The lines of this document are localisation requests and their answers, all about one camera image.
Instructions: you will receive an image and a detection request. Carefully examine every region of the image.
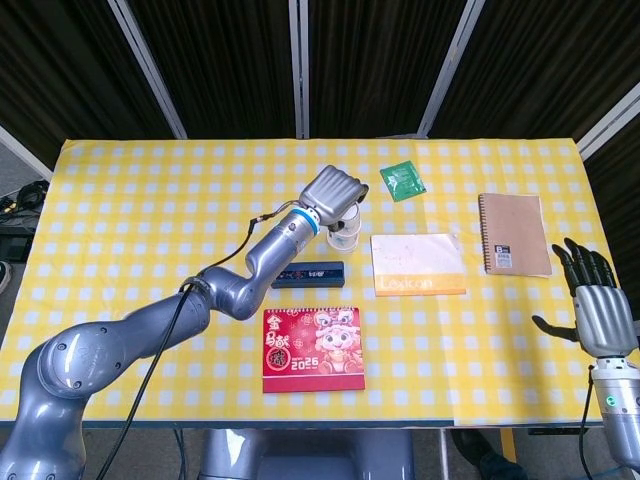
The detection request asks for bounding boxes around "yellow checkered tablecloth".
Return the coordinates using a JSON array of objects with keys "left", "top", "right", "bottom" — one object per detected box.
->
[{"left": 0, "top": 138, "right": 640, "bottom": 429}]

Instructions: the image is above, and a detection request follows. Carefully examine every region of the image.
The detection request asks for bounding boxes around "brown spiral notebook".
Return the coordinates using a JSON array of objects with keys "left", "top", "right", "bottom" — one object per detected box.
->
[{"left": 477, "top": 192, "right": 554, "bottom": 278}]

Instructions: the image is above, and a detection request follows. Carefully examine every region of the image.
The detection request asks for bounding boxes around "black flat device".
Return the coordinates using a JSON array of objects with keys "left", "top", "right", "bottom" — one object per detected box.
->
[{"left": 0, "top": 234, "right": 32, "bottom": 262}]

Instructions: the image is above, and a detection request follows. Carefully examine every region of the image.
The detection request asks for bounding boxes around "green foil packet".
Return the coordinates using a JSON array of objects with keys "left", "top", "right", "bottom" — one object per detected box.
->
[{"left": 378, "top": 160, "right": 428, "bottom": 203}]

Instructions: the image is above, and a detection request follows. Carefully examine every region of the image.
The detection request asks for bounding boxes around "Lexicon orange white notepad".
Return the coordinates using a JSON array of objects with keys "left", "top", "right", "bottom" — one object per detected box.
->
[{"left": 370, "top": 232, "right": 467, "bottom": 298}]

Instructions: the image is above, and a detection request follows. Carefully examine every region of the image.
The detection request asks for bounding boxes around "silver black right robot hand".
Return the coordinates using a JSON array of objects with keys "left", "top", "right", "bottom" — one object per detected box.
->
[{"left": 532, "top": 237, "right": 640, "bottom": 359}]

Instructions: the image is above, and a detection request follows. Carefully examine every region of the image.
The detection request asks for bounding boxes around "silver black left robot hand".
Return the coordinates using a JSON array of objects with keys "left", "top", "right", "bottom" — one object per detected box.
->
[{"left": 299, "top": 164, "right": 370, "bottom": 229}]

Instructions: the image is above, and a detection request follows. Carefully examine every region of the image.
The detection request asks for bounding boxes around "black hanging cable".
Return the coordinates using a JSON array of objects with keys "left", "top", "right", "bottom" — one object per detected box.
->
[{"left": 172, "top": 428, "right": 188, "bottom": 480}]

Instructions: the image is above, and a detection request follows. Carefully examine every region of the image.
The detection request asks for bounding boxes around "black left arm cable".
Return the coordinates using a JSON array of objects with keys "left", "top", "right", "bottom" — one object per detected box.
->
[{"left": 94, "top": 199, "right": 304, "bottom": 480}]

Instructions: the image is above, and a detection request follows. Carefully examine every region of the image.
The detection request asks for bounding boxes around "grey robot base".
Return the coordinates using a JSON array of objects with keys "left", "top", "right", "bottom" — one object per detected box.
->
[{"left": 199, "top": 428, "right": 416, "bottom": 480}]

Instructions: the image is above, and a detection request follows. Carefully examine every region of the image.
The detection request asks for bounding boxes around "dark blue rectangular box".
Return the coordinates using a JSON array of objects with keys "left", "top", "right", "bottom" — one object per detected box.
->
[{"left": 271, "top": 260, "right": 346, "bottom": 291}]

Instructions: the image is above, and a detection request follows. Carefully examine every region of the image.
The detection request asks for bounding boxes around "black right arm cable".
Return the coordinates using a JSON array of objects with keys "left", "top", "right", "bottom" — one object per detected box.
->
[{"left": 577, "top": 365, "right": 597, "bottom": 480}]

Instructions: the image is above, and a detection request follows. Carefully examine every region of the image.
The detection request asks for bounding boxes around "red 2026 desk calendar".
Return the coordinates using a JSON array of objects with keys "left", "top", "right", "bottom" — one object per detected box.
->
[{"left": 262, "top": 306, "right": 366, "bottom": 394}]

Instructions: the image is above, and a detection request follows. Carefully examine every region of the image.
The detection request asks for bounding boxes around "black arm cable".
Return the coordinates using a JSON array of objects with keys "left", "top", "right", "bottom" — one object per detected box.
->
[
  {"left": 577, "top": 365, "right": 597, "bottom": 480},
  {"left": 94, "top": 199, "right": 304, "bottom": 480}
]

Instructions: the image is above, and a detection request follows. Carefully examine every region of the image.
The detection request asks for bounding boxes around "black fabric screen panel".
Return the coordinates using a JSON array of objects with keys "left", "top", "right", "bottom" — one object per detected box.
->
[
  {"left": 307, "top": 0, "right": 474, "bottom": 139},
  {"left": 127, "top": 0, "right": 301, "bottom": 141},
  {"left": 0, "top": 0, "right": 174, "bottom": 169},
  {"left": 429, "top": 0, "right": 640, "bottom": 146},
  {"left": 584, "top": 124, "right": 640, "bottom": 321}
]

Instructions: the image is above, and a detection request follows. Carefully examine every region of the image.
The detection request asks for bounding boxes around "black cable bundle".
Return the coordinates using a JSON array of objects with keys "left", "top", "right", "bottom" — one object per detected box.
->
[{"left": 0, "top": 179, "right": 51, "bottom": 217}]

